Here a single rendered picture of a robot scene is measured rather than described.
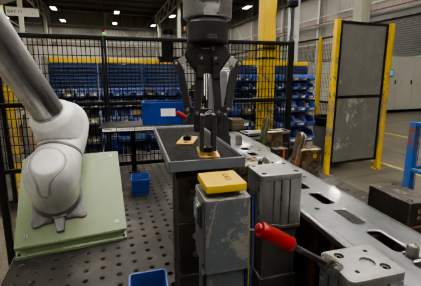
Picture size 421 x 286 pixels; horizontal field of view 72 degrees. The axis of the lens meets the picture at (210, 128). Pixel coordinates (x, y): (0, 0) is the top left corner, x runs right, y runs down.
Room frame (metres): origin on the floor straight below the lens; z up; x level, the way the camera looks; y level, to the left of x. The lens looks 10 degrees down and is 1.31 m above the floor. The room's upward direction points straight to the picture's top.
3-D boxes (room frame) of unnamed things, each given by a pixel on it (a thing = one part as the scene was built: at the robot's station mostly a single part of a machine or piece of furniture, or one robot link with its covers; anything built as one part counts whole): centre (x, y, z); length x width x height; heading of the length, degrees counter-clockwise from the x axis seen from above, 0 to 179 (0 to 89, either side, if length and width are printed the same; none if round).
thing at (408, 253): (0.46, -0.35, 1.00); 0.02 x 0.02 x 0.04
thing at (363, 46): (3.89, -1.97, 1.00); 1.04 x 0.14 x 2.00; 109
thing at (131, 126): (1.79, 0.21, 1.01); 0.90 x 0.22 x 0.03; 105
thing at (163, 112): (1.78, 0.26, 1.09); 0.30 x 0.17 x 0.13; 99
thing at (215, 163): (0.66, 0.05, 1.16); 0.37 x 0.14 x 0.02; 15
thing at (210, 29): (0.56, 0.01, 1.36); 0.08 x 0.07 x 0.09; 97
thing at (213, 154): (0.56, 0.01, 1.17); 0.08 x 0.04 x 0.01; 7
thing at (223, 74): (1.68, -0.04, 1.17); 0.12 x 0.01 x 0.34; 105
